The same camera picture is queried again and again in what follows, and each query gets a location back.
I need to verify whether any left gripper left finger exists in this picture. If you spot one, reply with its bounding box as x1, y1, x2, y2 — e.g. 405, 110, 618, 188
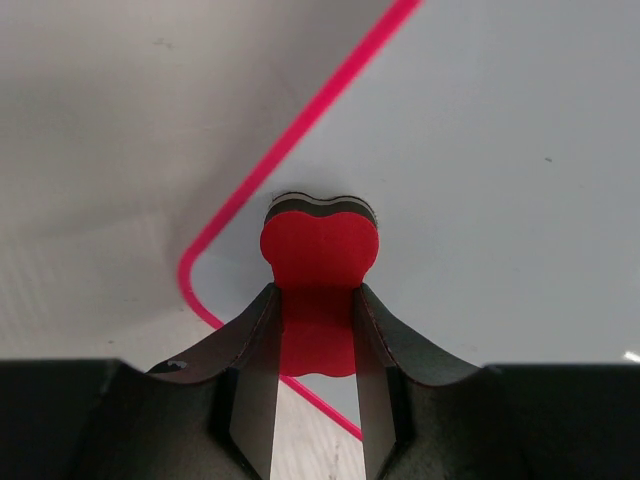
1, 285, 278, 479

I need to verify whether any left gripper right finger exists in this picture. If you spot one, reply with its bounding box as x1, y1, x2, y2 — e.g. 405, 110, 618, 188
353, 286, 639, 479

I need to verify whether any red bone-shaped eraser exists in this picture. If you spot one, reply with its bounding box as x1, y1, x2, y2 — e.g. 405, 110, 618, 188
260, 192, 379, 377

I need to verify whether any pink framed whiteboard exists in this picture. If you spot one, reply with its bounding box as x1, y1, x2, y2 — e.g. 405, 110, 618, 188
177, 0, 640, 442

